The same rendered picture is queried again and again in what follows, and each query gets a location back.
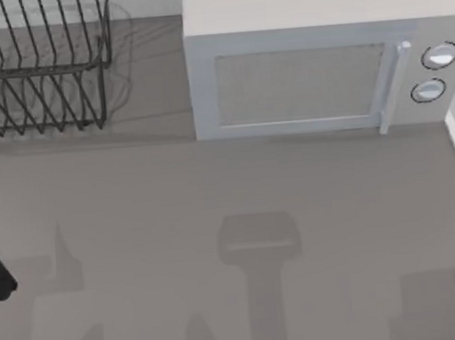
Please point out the microwave oven door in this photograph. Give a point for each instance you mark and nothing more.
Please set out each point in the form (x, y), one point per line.
(299, 85)

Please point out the pale grey microwave oven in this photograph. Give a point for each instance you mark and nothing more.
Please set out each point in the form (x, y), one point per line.
(317, 9)

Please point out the round microwave knob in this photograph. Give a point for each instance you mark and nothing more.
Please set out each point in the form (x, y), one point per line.
(428, 90)
(439, 55)

